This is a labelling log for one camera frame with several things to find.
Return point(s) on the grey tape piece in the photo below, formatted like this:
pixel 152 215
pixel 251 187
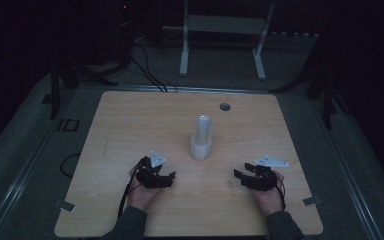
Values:
pixel 64 206
pixel 312 201

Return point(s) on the black tripod stand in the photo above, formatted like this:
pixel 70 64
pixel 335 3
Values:
pixel 55 90
pixel 326 93

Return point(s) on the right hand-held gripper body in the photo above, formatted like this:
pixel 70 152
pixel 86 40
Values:
pixel 263 178

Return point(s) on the white metal stand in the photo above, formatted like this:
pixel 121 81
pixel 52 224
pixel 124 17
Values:
pixel 221 25

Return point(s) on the person's right hand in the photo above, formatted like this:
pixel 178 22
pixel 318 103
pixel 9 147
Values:
pixel 269 199

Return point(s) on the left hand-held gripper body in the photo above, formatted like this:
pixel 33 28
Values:
pixel 150 176

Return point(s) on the person's left hand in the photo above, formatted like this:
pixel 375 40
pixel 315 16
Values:
pixel 142 197

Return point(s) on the stack of clear plastic cups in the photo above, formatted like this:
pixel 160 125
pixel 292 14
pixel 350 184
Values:
pixel 201 138

